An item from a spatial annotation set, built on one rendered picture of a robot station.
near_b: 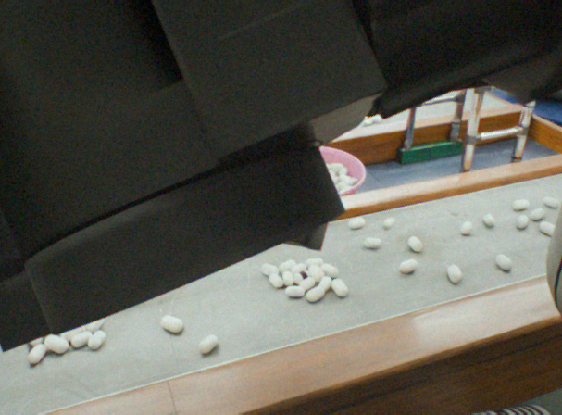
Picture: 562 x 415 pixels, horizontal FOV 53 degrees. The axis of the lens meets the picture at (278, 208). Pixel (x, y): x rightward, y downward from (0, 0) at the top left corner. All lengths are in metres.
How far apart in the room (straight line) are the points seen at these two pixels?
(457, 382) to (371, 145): 0.79
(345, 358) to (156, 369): 0.27
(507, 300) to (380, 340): 0.24
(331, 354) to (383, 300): 0.18
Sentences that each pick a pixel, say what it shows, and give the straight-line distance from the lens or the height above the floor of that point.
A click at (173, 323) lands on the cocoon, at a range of 0.91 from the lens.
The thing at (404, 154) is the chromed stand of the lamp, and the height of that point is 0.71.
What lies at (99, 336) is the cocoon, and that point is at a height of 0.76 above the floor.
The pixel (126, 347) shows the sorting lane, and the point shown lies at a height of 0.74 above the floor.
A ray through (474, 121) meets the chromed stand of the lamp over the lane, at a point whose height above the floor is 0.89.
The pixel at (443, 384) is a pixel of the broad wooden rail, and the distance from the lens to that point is 0.92.
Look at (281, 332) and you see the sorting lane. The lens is 0.91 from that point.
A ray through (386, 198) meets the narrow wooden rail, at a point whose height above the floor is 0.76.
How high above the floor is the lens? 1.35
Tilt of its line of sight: 30 degrees down
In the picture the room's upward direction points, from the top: straight up
